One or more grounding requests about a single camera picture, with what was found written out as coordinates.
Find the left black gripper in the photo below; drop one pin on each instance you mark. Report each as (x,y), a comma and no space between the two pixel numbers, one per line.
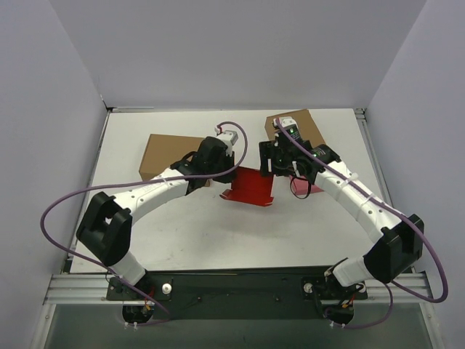
(224,169)

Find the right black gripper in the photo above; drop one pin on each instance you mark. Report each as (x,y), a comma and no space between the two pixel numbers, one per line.
(266,158)

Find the red paper box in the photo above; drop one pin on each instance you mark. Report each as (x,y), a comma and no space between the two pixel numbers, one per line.
(250,187)

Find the brown cardboard box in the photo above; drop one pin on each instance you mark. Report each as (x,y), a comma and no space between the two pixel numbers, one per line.
(163,150)
(307,127)

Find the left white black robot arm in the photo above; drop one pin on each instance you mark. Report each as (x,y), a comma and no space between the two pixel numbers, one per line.
(106,227)

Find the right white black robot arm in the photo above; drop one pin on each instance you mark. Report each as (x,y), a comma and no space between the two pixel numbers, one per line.
(396,243)

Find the pink paper box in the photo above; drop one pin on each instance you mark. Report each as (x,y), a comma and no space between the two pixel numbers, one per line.
(300,187)

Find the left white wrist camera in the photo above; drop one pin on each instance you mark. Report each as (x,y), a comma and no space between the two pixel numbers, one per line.
(228,137)

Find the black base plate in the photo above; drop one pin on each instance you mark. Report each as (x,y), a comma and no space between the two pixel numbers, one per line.
(235,294)

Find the aluminium frame rail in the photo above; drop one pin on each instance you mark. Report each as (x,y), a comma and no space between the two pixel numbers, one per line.
(91,289)

